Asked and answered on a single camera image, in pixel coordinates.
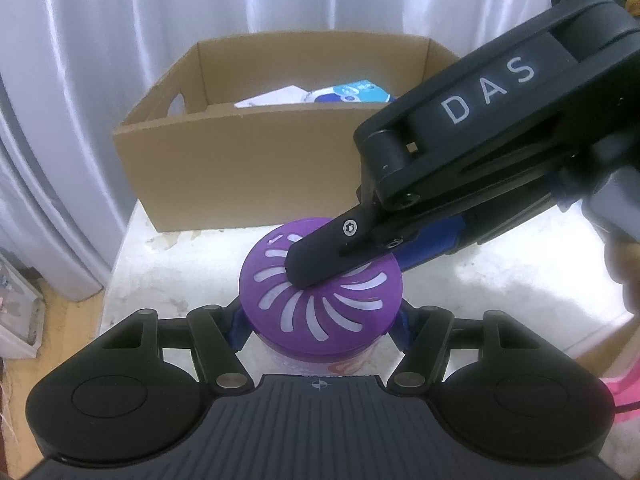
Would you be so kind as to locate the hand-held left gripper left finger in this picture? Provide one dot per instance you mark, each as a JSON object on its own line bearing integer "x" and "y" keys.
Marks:
{"x": 237, "y": 327}

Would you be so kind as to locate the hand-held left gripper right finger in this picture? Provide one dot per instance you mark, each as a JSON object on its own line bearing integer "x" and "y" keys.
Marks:
{"x": 402, "y": 330}

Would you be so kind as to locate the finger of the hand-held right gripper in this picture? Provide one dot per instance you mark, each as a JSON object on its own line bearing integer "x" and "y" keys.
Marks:
{"x": 320, "y": 260}
{"x": 435, "y": 242}

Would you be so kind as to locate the purple-lid air freshener jar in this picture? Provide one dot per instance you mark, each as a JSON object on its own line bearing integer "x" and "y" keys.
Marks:
{"x": 320, "y": 347}

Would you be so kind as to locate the brown cardboard box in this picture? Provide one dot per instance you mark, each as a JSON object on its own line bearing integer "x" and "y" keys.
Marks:
{"x": 225, "y": 170}

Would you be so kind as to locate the blue wet wipes pack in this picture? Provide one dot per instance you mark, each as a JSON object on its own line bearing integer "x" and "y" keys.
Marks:
{"x": 350, "y": 91}

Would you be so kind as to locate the small white carton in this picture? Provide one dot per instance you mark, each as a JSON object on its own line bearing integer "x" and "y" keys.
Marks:
{"x": 270, "y": 97}

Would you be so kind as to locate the person's right hand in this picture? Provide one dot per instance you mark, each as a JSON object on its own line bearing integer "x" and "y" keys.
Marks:
{"x": 625, "y": 275}

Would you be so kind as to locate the white storage box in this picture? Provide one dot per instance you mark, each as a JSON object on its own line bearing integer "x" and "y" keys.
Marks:
{"x": 20, "y": 320}

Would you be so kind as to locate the pink floral cloth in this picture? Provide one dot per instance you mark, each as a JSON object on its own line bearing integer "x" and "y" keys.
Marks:
{"x": 622, "y": 387}

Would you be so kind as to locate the grey curtain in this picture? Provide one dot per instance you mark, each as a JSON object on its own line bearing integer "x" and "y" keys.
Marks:
{"x": 150, "y": 10}

